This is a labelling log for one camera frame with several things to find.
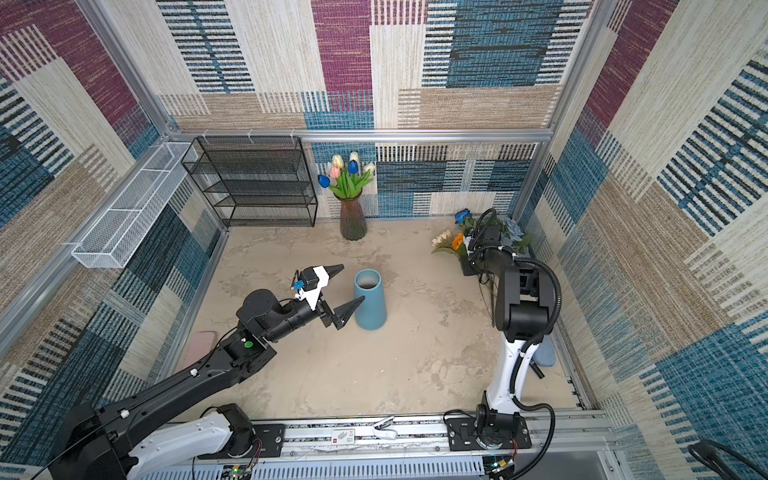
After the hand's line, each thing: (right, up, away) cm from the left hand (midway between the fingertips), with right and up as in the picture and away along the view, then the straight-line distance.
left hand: (351, 276), depth 66 cm
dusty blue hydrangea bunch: (+50, +11, +36) cm, 63 cm away
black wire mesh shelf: (-41, +31, +45) cm, 68 cm away
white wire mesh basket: (-56, +8, +5) cm, 57 cm away
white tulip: (+2, +34, +37) cm, 50 cm away
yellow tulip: (-8, +33, +28) cm, 44 cm away
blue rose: (+36, +19, +50) cm, 64 cm away
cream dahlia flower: (+28, +8, +42) cm, 51 cm away
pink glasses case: (-48, -23, +24) cm, 58 cm away
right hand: (+37, 0, +38) cm, 53 cm away
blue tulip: (-12, +27, +28) cm, 41 cm away
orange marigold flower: (+33, +9, +43) cm, 55 cm away
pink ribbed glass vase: (-4, +15, +42) cm, 45 cm away
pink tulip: (-8, +29, +26) cm, 40 cm away
